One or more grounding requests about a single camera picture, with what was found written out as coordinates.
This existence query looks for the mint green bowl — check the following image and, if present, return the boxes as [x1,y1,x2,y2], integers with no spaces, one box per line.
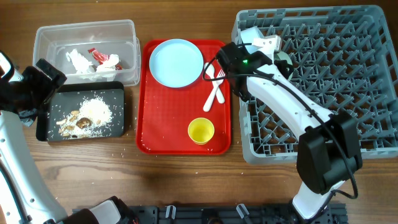
[274,51,294,81]

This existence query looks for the white tissue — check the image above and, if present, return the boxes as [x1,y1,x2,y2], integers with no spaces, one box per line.
[96,54,120,72]
[65,49,95,74]

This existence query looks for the rice and nut leftovers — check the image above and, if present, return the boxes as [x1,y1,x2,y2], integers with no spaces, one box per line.
[55,96,113,139]

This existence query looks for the light blue plate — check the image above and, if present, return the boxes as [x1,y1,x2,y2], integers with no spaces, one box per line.
[149,39,204,88]

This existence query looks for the light blue small bowl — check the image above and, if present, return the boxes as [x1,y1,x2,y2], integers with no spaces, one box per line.
[241,27,264,54]

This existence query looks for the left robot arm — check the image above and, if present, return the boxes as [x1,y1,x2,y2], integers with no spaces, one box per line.
[1,53,140,224]

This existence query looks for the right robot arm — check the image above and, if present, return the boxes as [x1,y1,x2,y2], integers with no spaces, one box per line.
[215,39,363,223]

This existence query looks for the grey dishwasher rack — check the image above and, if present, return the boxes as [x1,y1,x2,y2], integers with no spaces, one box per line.
[231,5,397,159]

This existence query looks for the black rectangular tray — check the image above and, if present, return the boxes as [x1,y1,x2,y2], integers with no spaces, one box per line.
[36,82,125,142]

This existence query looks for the white plastic fork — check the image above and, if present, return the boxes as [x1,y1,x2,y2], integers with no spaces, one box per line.
[203,70,225,112]

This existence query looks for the white plastic spoon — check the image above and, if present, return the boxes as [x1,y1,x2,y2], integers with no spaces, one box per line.
[205,62,225,104]

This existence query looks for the clear plastic bin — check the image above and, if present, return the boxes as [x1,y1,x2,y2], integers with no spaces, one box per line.
[32,19,141,86]

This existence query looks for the yellow cup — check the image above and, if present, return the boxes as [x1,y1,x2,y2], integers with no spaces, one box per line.
[188,118,215,145]

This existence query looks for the red serving tray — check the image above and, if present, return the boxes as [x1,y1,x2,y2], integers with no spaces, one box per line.
[136,39,231,156]

